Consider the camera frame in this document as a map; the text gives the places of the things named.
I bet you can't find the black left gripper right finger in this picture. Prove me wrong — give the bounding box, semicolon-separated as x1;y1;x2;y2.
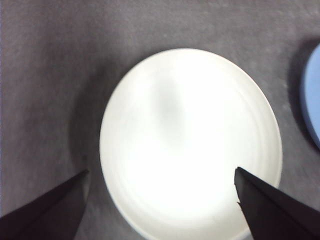
234;166;320;240

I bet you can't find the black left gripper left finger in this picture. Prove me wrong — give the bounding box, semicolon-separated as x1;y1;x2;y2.
0;169;90;240

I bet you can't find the blue round plate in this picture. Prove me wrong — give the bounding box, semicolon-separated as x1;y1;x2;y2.
301;42;320;151

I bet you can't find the white round plate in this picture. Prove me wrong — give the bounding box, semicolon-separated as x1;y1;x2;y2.
99;47;283;240

